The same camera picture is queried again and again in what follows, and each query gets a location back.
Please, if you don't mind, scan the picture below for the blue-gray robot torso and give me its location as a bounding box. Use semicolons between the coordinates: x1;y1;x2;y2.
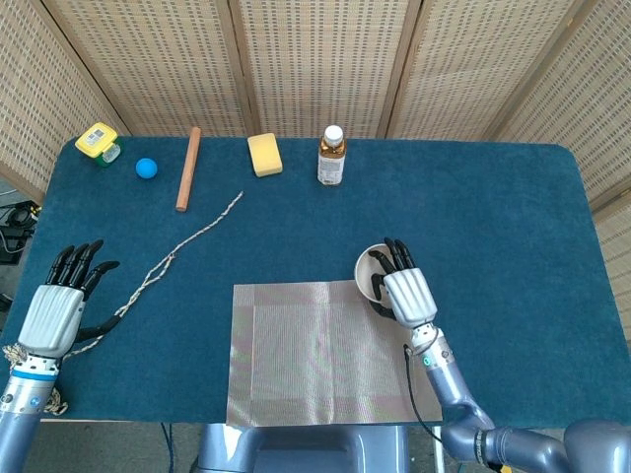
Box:
189;422;413;473

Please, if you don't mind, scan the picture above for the white ceramic bowl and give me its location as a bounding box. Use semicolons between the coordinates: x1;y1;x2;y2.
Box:
354;243;395;302

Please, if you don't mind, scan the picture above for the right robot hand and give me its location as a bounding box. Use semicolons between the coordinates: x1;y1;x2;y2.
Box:
367;236;439;330

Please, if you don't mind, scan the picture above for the black right hand cable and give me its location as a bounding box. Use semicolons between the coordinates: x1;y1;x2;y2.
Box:
402;343;448;444

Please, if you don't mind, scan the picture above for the blue table cloth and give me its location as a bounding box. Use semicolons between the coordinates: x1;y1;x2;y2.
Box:
0;136;617;429

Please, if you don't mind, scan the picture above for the wooden rolling pin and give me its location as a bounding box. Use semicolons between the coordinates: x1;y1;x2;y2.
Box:
175;126;203;214

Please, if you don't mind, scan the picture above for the green container yellow lid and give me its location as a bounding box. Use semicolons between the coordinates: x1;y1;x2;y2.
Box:
74;121;124;169

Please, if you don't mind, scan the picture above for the twisted beige rope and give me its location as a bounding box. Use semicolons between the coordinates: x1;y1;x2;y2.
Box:
2;190;245;415

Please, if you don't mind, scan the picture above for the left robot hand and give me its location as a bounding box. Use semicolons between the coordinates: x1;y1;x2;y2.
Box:
18;238;122;360

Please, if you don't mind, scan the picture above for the black floor equipment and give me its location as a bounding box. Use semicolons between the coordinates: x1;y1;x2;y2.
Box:
0;199;43;267

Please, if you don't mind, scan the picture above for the woven bamboo folding screen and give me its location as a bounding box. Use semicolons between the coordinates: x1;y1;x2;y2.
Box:
0;0;631;346

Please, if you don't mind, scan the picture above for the gray woven placemat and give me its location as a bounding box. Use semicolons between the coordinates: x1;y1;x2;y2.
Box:
225;279;444;426

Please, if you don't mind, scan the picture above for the blue cable under table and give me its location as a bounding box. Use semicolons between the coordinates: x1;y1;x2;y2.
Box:
160;422;177;473

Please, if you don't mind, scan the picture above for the amber drink bottle white cap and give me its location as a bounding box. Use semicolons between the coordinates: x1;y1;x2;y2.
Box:
316;124;348;187

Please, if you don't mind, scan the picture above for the yellow sponge block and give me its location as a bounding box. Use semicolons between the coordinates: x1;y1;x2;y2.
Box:
246;132;285;178

